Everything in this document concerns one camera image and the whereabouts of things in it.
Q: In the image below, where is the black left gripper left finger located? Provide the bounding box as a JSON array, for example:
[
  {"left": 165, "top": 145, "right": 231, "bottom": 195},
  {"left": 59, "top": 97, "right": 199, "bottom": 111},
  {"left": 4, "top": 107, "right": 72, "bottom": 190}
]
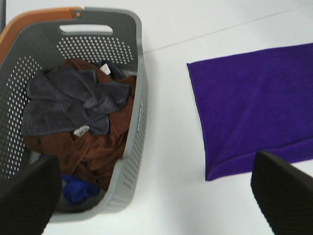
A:
[{"left": 0, "top": 156, "right": 62, "bottom": 235}]

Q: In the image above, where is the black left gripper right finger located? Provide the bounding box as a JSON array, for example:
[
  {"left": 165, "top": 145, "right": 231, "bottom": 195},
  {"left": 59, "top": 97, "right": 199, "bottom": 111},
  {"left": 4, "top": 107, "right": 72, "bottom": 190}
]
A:
[{"left": 250, "top": 151, "right": 313, "bottom": 235}]

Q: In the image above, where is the purple towel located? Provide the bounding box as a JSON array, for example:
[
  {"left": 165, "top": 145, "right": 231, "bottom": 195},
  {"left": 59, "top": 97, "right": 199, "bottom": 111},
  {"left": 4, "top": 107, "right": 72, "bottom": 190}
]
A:
[{"left": 187, "top": 43, "right": 313, "bottom": 181}]

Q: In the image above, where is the blue towel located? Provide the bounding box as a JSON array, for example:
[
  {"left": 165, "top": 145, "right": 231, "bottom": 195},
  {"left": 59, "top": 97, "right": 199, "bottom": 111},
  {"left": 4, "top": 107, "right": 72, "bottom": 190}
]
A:
[{"left": 39, "top": 153, "right": 100, "bottom": 206}]

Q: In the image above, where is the brown towel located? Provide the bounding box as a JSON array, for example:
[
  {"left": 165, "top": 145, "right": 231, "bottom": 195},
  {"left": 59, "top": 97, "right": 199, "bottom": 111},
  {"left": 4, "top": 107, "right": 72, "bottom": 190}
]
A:
[{"left": 22, "top": 59, "right": 136, "bottom": 190}]

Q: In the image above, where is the grey towel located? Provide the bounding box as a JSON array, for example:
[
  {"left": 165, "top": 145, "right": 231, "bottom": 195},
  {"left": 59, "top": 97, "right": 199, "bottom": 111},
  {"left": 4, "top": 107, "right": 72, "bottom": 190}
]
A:
[{"left": 21, "top": 67, "right": 131, "bottom": 136}]

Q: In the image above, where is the grey perforated plastic basket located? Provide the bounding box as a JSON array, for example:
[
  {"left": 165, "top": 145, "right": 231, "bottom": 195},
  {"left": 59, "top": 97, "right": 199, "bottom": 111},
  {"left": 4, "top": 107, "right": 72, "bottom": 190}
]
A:
[{"left": 0, "top": 1, "right": 148, "bottom": 222}]

